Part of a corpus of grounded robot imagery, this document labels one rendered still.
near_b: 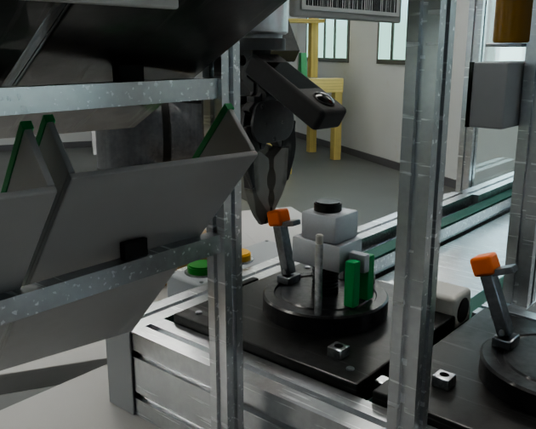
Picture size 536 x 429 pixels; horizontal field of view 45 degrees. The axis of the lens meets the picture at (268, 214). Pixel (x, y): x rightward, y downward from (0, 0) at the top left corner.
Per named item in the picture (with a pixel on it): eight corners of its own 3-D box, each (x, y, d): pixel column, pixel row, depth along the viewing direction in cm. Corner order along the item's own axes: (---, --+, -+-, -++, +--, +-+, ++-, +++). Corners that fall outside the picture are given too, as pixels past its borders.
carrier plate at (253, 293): (173, 329, 71) (173, 311, 71) (304, 274, 89) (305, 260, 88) (356, 405, 56) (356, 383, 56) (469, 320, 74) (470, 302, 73)
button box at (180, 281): (167, 314, 88) (165, 271, 87) (265, 274, 104) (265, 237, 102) (202, 328, 84) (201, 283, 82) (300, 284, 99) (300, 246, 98)
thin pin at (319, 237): (312, 314, 66) (313, 234, 64) (316, 311, 66) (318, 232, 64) (318, 316, 65) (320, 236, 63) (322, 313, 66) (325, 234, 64)
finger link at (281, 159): (251, 212, 81) (250, 140, 79) (287, 220, 77) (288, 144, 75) (234, 217, 79) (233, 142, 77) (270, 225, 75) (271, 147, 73)
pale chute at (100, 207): (-7, 373, 54) (-22, 327, 56) (133, 331, 62) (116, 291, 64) (70, 178, 34) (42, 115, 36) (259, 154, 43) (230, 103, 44)
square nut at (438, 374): (430, 385, 56) (431, 374, 55) (439, 378, 57) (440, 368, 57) (447, 391, 55) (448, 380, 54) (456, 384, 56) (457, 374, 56)
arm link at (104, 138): (96, 162, 124) (93, 90, 120) (167, 159, 127) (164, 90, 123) (94, 173, 112) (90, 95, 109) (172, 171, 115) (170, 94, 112)
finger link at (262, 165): (234, 217, 79) (233, 142, 77) (270, 225, 75) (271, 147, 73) (216, 222, 77) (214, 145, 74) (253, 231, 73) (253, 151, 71)
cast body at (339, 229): (291, 261, 71) (292, 200, 69) (315, 252, 74) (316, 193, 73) (355, 278, 66) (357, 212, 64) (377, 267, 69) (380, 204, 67)
